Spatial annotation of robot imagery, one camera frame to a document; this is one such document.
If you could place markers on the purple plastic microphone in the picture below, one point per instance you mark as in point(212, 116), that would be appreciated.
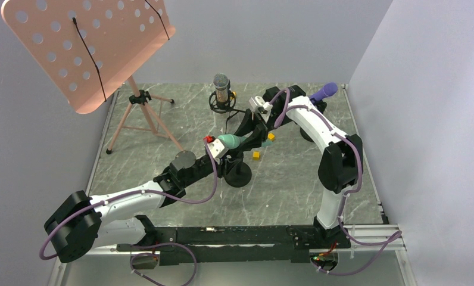
point(327, 90)

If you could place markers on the glitter microphone with mesh head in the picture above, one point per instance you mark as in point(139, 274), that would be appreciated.
point(221, 84)

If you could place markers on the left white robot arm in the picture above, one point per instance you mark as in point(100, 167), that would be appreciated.
point(84, 222)

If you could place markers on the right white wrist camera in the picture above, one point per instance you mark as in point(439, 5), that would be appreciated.
point(259, 105)

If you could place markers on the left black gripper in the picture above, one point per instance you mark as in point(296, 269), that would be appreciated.
point(224, 162)

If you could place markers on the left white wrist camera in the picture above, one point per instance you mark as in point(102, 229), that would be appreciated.
point(217, 146)

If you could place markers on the black round-base microphone stand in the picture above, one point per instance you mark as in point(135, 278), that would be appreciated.
point(310, 120)

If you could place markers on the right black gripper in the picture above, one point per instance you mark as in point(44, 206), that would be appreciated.
point(251, 124)

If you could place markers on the teal plastic microphone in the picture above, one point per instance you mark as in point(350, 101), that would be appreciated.
point(234, 141)

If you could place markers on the black base frame bar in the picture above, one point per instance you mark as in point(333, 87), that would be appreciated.
point(294, 243)

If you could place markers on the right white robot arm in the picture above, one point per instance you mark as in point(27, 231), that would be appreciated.
point(341, 167)

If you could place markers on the black shock mount tripod stand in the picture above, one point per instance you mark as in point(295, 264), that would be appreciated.
point(228, 106)

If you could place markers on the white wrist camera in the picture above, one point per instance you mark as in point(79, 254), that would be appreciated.
point(217, 146)
point(259, 105)

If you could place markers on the pink perforated music stand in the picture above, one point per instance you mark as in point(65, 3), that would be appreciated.
point(90, 48)

